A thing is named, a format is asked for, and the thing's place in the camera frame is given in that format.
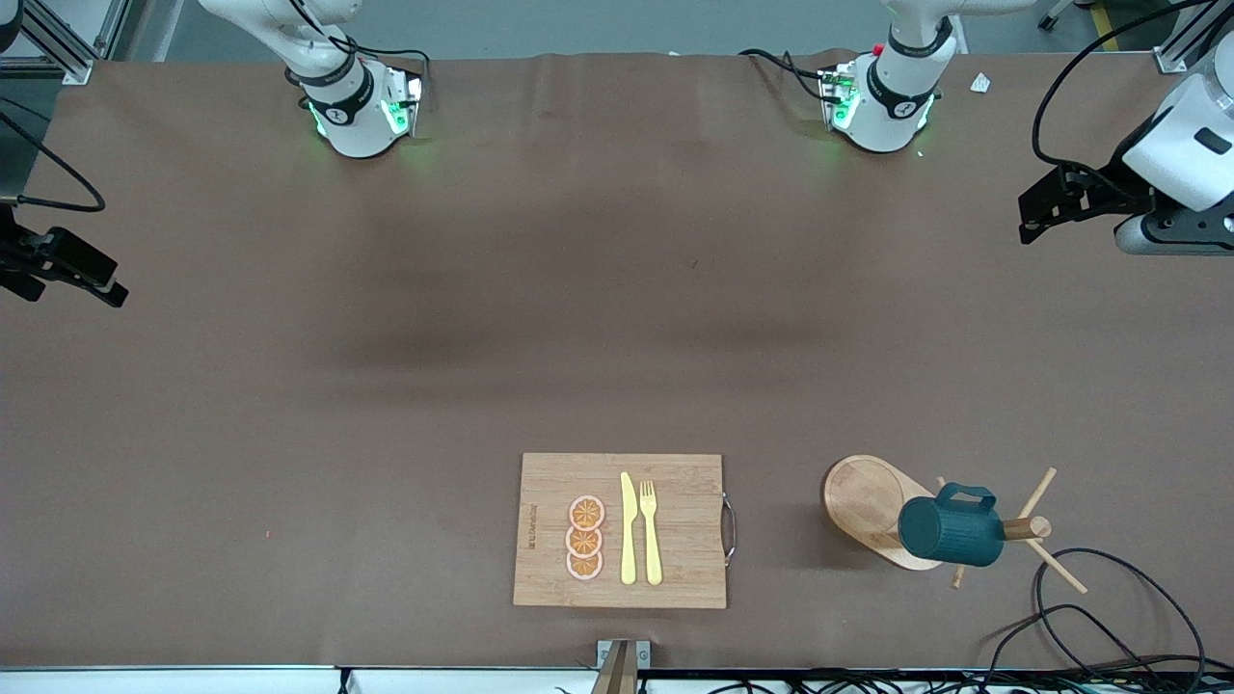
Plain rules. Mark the brown table mat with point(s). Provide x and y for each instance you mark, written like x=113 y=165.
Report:
x=289 y=405

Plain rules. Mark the orange slice toy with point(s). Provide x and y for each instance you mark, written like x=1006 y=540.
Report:
x=587 y=512

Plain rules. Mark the aluminium frame profile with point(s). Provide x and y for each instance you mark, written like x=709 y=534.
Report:
x=67 y=63
x=1171 y=60

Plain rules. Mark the yellow plastic fork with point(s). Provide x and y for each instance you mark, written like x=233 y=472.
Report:
x=653 y=549

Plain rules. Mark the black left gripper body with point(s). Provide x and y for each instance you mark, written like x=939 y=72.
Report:
x=1116 y=192

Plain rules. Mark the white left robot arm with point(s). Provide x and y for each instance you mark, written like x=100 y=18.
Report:
x=897 y=96

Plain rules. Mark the yellow plastic knife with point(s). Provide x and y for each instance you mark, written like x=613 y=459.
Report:
x=629 y=530

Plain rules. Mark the wooden mug tree stand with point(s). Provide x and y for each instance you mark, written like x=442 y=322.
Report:
x=868 y=501

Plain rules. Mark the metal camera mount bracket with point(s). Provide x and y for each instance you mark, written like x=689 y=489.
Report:
x=622 y=660

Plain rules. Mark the teal mug with yellow inside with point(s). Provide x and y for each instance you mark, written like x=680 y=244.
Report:
x=950 y=530

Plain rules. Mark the white paper scrap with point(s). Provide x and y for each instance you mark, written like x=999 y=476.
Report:
x=981 y=84

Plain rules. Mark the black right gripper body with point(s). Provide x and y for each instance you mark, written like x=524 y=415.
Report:
x=12 y=254

